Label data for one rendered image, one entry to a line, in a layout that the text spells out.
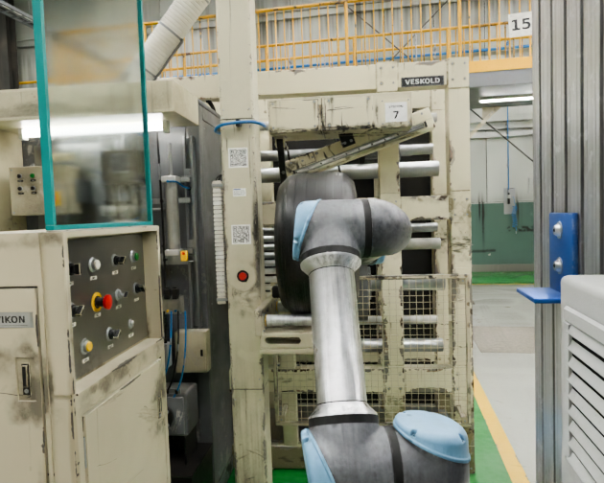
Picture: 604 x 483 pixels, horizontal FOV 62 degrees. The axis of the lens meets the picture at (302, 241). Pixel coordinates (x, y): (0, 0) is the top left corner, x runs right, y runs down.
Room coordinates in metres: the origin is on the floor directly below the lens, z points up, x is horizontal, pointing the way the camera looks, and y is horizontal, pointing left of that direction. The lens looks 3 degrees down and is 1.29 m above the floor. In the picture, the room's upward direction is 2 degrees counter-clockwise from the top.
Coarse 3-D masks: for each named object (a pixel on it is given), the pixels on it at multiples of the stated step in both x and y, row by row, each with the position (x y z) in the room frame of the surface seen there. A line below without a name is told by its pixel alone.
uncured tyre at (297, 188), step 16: (304, 176) 1.85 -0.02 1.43; (320, 176) 1.84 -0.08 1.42; (336, 176) 1.83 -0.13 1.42; (288, 192) 1.78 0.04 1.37; (304, 192) 1.76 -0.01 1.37; (320, 192) 1.75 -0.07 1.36; (336, 192) 1.75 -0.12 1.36; (352, 192) 1.79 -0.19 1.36; (288, 208) 1.73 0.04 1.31; (288, 224) 1.70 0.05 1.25; (288, 240) 1.69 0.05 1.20; (288, 256) 1.69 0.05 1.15; (288, 272) 1.70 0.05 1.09; (304, 272) 1.69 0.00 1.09; (288, 288) 1.73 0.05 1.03; (304, 288) 1.72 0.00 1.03; (288, 304) 1.79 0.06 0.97; (304, 304) 1.77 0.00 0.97
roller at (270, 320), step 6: (270, 318) 1.81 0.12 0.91; (276, 318) 1.81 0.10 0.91; (282, 318) 1.81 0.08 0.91; (288, 318) 1.81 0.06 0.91; (294, 318) 1.81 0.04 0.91; (300, 318) 1.80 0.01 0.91; (306, 318) 1.80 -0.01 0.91; (270, 324) 1.81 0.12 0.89; (276, 324) 1.81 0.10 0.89; (282, 324) 1.81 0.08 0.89; (288, 324) 1.81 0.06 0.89; (294, 324) 1.81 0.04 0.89; (300, 324) 1.80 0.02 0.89; (306, 324) 1.80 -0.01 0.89
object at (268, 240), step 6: (270, 234) 2.43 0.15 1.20; (264, 240) 2.30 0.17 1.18; (270, 240) 2.30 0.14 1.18; (264, 246) 2.29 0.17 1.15; (270, 246) 2.29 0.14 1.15; (264, 252) 2.31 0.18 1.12; (270, 252) 2.31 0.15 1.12; (270, 258) 2.43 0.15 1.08; (270, 264) 2.29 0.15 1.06; (270, 270) 2.30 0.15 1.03; (270, 276) 2.30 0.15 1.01; (270, 282) 2.30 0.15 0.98; (276, 282) 2.30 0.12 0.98
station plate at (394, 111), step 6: (402, 102) 2.09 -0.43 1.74; (390, 108) 2.10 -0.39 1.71; (396, 108) 2.10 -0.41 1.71; (402, 108) 2.09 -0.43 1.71; (390, 114) 2.10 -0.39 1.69; (396, 114) 2.10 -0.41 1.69; (402, 114) 2.09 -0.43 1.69; (390, 120) 2.10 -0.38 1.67; (396, 120) 2.10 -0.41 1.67; (402, 120) 2.09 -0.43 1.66
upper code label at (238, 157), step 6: (228, 150) 1.90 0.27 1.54; (234, 150) 1.90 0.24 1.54; (240, 150) 1.90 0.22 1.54; (246, 150) 1.90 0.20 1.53; (228, 156) 1.90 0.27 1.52; (234, 156) 1.90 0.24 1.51; (240, 156) 1.90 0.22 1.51; (246, 156) 1.90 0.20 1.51; (228, 162) 1.90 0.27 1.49; (234, 162) 1.90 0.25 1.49; (240, 162) 1.90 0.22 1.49; (246, 162) 1.90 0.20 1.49
